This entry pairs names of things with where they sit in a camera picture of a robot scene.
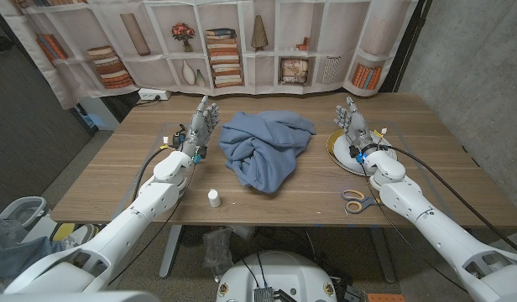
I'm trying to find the black backdrop stand pole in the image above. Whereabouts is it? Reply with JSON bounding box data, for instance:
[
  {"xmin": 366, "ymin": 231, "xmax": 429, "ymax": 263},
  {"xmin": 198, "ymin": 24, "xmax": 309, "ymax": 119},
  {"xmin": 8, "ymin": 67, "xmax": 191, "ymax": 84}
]
[{"xmin": 388, "ymin": 0, "xmax": 431, "ymax": 93}]

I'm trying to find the blue hoodie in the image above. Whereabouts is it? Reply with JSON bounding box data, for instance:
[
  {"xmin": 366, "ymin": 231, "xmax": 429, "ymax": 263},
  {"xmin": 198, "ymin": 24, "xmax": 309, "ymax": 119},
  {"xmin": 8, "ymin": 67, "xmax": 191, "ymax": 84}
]
[{"xmin": 218, "ymin": 110, "xmax": 317, "ymax": 195}]

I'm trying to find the white grey stool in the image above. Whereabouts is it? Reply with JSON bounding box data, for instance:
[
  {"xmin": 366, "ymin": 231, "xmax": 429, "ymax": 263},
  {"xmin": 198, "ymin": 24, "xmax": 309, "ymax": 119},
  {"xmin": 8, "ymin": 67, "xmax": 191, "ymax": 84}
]
[{"xmin": 0, "ymin": 195, "xmax": 48, "ymax": 232}]

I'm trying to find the person leg in jeans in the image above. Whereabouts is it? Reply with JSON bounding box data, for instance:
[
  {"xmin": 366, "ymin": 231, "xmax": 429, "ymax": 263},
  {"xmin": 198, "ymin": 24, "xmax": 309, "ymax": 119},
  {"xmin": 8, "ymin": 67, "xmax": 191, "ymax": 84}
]
[{"xmin": 0, "ymin": 221, "xmax": 102, "ymax": 283}]

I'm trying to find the white power strip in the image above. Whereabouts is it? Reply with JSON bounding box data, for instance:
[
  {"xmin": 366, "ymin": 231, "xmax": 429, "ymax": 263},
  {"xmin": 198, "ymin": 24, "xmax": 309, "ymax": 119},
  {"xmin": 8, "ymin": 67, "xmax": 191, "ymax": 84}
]
[{"xmin": 138, "ymin": 87, "xmax": 173, "ymax": 102}]

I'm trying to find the white cabinet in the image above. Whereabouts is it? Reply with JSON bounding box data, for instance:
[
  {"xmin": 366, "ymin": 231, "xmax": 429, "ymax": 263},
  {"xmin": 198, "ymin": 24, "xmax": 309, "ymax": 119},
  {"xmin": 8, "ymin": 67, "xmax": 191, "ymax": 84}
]
[{"xmin": 77, "ymin": 96, "xmax": 121, "ymax": 132}]

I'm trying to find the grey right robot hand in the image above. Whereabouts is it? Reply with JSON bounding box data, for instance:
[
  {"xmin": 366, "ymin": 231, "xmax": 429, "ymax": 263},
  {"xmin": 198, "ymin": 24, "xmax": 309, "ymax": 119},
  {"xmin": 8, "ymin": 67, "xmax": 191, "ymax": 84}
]
[{"xmin": 333, "ymin": 96, "xmax": 379, "ymax": 157}]

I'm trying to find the white paper plate gold rim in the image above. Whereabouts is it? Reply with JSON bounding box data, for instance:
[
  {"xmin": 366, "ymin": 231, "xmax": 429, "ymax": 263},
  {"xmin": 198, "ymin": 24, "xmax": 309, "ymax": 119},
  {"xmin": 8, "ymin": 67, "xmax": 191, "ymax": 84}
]
[{"xmin": 326, "ymin": 128, "xmax": 398, "ymax": 177}]

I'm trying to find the orange box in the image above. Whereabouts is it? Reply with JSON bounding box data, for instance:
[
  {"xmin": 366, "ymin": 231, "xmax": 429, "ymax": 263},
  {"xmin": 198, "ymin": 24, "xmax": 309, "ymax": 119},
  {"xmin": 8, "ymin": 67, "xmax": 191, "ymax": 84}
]
[{"xmin": 366, "ymin": 293, "xmax": 406, "ymax": 302}]

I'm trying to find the grey scissors tan handle lining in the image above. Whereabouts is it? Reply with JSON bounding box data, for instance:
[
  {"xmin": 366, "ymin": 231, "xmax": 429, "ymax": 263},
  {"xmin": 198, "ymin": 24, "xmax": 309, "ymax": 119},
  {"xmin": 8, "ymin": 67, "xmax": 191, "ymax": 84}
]
[{"xmin": 341, "ymin": 189, "xmax": 384, "ymax": 215}]

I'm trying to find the clear plastic bag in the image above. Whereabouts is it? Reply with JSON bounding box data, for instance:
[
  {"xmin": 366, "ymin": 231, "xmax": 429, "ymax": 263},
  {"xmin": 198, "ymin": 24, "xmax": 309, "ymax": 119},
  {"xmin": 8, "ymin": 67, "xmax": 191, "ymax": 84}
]
[{"xmin": 201, "ymin": 228, "xmax": 234, "ymax": 269}]

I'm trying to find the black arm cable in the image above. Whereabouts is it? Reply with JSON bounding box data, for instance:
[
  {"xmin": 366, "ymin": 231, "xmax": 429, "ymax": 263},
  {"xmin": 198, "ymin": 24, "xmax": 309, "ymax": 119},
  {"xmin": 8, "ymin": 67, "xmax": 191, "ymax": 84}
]
[
  {"xmin": 131, "ymin": 144, "xmax": 185, "ymax": 203},
  {"xmin": 378, "ymin": 143, "xmax": 517, "ymax": 257}
]

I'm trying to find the yellow black pad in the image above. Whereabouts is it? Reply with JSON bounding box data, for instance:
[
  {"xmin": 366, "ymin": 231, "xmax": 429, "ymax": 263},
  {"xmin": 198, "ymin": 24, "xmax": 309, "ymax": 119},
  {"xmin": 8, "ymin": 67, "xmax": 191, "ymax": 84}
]
[{"xmin": 51, "ymin": 222, "xmax": 76, "ymax": 242}]

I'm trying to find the small white bottle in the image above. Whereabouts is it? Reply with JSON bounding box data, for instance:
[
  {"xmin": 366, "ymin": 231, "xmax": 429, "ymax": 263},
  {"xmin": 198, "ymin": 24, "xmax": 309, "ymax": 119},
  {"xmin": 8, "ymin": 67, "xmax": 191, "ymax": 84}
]
[{"xmin": 207, "ymin": 188, "xmax": 222, "ymax": 209}]

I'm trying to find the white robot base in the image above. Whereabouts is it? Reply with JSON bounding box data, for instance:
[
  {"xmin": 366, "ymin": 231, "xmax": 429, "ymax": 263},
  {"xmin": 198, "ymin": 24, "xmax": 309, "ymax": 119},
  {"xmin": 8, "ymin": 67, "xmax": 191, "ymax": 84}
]
[{"xmin": 215, "ymin": 250, "xmax": 338, "ymax": 302}]

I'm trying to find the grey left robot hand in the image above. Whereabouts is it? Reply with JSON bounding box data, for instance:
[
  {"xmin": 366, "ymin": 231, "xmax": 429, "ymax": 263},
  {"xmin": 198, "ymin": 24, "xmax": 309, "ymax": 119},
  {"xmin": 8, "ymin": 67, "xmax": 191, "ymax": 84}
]
[{"xmin": 180, "ymin": 95, "xmax": 221, "ymax": 159}]

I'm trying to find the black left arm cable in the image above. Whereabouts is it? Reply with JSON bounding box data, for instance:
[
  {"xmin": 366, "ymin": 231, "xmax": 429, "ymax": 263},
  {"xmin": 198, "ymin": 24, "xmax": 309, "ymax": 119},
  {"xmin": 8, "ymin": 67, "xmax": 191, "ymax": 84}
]
[{"xmin": 131, "ymin": 144, "xmax": 185, "ymax": 203}]

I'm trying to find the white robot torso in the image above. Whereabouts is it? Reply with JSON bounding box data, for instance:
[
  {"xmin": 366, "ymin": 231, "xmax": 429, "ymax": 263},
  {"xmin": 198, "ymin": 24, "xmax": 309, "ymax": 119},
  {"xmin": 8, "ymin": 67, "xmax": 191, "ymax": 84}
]
[{"xmin": 0, "ymin": 291, "xmax": 159, "ymax": 302}]

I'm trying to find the grey table leg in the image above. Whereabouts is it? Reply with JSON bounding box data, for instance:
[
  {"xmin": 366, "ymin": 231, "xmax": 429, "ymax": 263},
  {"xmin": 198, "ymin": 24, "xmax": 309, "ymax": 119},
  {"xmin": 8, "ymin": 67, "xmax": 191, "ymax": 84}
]
[
  {"xmin": 159, "ymin": 225, "xmax": 183, "ymax": 280},
  {"xmin": 369, "ymin": 226, "xmax": 397, "ymax": 284}
]

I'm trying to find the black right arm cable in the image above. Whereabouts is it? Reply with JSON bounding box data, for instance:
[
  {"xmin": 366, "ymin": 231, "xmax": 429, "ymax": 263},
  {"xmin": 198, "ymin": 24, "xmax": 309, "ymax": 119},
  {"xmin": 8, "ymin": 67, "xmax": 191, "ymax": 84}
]
[{"xmin": 378, "ymin": 143, "xmax": 517, "ymax": 257}]

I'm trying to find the printed bookshelf backdrop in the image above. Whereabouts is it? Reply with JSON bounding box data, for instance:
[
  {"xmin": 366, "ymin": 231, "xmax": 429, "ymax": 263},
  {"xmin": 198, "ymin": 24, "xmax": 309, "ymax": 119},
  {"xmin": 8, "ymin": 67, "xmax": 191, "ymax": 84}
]
[{"xmin": 2, "ymin": 0, "xmax": 419, "ymax": 111}]

